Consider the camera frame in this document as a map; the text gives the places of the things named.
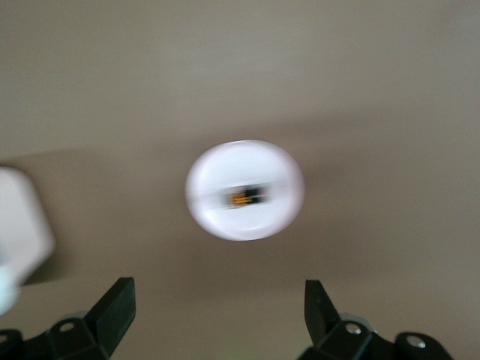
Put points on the pink round plate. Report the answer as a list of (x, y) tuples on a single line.
[(243, 165)]

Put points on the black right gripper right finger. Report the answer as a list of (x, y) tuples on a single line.
[(333, 337)]

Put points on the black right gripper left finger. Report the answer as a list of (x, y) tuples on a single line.
[(108, 322)]

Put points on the orange black push-button switch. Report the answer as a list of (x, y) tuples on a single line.
[(243, 197)]

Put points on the white lunch box grey clips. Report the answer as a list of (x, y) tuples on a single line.
[(22, 217)]

